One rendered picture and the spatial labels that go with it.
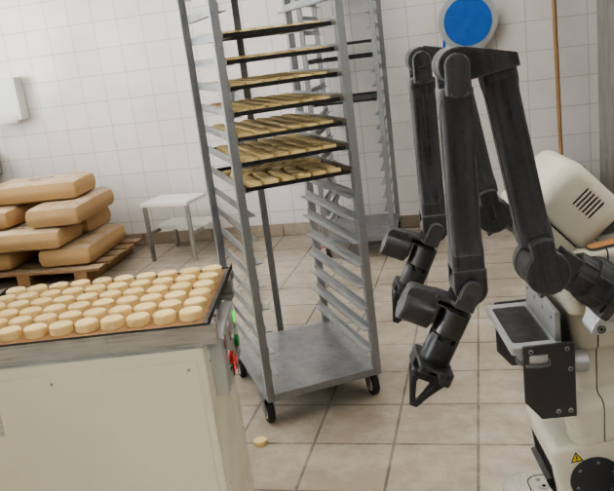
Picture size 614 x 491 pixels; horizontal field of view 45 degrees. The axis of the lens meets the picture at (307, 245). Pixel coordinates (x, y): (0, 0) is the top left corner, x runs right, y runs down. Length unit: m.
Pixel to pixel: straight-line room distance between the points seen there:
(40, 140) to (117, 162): 0.69
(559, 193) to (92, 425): 1.10
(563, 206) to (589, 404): 0.42
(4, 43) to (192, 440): 5.23
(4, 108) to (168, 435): 5.06
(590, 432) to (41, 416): 1.17
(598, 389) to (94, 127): 5.18
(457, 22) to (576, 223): 3.95
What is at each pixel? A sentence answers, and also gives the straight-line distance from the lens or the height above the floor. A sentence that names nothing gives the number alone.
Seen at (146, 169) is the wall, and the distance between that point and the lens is 6.16.
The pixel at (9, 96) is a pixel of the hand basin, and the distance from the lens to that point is 6.51.
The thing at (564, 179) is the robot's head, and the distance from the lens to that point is 1.47.
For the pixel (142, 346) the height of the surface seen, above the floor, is 0.85.
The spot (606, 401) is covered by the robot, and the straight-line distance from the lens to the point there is 1.64.
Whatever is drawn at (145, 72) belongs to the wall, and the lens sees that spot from 6.05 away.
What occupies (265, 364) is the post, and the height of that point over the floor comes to 0.28.
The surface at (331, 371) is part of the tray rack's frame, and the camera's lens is 3.06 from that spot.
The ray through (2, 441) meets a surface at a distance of 1.85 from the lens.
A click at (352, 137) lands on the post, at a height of 1.08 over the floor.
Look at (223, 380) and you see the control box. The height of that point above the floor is 0.73.
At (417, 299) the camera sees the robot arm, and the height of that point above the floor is 0.98.
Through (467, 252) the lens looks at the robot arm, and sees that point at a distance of 1.31.
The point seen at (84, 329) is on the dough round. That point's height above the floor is 0.91.
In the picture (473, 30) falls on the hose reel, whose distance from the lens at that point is 5.35.
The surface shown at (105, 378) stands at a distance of 1.70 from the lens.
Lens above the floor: 1.43
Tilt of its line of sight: 15 degrees down
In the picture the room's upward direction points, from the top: 7 degrees counter-clockwise
